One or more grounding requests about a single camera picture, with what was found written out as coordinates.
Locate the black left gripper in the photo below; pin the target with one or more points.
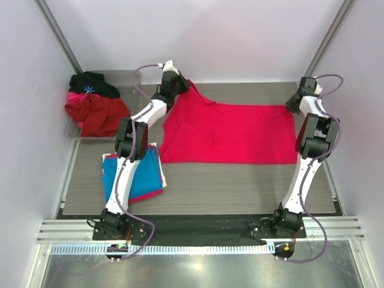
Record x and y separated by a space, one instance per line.
185 83

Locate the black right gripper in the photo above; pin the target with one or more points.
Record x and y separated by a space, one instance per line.
288 104

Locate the crimson pink t-shirt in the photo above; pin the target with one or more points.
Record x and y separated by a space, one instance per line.
199 130

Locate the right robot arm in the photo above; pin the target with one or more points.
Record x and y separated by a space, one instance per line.
319 135

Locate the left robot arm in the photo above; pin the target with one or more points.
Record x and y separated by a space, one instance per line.
131 146

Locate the grey plastic bin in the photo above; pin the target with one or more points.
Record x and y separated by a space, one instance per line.
127 82

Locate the dark red t-shirt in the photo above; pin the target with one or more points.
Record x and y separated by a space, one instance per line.
104 117

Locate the black t-shirt with blue print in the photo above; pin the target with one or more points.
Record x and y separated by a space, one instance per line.
92 83

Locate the pink t-shirt in bin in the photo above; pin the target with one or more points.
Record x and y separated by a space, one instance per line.
78 107

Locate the folded pink t-shirt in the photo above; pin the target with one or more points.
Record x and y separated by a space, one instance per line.
144 198

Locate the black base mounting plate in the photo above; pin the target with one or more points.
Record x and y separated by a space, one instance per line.
184 227

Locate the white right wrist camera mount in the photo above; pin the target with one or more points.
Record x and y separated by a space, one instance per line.
318 90

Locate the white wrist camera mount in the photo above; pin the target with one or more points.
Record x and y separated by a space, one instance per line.
318 90
168 66

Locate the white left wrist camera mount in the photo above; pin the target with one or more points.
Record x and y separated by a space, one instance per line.
168 66

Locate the right aluminium frame post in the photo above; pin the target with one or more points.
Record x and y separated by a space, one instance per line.
331 32

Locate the aluminium frame post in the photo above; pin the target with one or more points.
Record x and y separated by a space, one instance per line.
58 34
331 32

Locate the aluminium front rail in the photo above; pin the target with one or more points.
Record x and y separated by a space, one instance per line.
331 228

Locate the left aluminium frame post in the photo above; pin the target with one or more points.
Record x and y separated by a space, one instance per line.
58 34

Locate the slotted white cable duct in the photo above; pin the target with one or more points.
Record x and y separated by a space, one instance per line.
120 249

